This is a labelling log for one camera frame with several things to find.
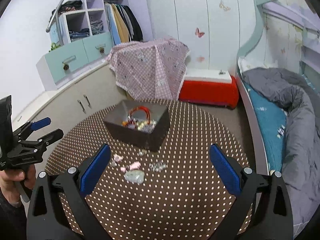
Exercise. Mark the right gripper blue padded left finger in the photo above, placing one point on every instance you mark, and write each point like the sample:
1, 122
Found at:
46, 218

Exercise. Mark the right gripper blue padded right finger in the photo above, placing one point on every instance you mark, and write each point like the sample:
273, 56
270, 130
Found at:
261, 209

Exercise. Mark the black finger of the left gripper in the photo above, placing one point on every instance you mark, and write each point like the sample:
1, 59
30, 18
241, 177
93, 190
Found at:
51, 137

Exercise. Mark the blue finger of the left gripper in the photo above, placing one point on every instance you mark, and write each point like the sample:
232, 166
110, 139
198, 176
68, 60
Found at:
35, 126

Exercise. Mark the pink bead jewelry piece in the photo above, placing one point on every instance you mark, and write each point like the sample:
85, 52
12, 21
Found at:
133, 166

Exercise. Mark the small pearl earring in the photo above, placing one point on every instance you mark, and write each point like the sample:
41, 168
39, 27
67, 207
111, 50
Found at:
142, 152

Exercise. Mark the dark sleeve forearm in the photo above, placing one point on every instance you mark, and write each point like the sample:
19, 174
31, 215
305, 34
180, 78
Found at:
13, 220

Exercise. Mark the mixed jewelry pile in box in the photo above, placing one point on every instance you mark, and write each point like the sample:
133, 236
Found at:
142, 126

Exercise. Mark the dark brown jewelry box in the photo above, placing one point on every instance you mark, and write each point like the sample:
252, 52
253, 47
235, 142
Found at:
141, 111

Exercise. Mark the person's left hand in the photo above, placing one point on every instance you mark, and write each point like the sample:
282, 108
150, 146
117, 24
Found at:
9, 178

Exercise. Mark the beige low cabinet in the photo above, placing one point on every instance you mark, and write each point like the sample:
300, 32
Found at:
67, 106

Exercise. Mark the grey quilt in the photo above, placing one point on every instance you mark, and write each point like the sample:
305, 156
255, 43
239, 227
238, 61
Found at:
300, 170

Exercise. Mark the pink flower hair clip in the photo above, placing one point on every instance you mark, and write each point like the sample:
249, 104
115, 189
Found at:
115, 160

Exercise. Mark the mint drawer unit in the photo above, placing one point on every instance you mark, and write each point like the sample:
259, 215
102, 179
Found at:
62, 65

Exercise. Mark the brown polka dot tablecloth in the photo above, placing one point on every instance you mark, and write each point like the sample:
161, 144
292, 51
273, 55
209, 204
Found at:
176, 193

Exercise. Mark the teal bed sheet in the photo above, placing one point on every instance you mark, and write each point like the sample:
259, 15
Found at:
272, 123

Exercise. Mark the white cubby shelf with clothes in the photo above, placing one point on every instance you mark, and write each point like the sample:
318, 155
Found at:
78, 15

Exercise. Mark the grey metal curved pole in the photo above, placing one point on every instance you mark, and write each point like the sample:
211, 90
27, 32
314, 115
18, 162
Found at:
55, 18

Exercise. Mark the pink checkered cloth cover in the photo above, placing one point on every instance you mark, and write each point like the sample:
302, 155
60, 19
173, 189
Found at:
150, 70

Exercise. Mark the hanging clothes row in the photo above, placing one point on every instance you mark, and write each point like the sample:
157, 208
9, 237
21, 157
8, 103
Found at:
122, 24

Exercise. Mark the red storage ottoman white lid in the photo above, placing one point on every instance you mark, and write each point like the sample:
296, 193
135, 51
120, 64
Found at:
207, 87

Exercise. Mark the white wardrobe butterfly stickers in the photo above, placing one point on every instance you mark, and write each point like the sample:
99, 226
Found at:
213, 30

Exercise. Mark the mint bed headboard frame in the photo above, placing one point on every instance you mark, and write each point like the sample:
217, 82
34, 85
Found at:
285, 35

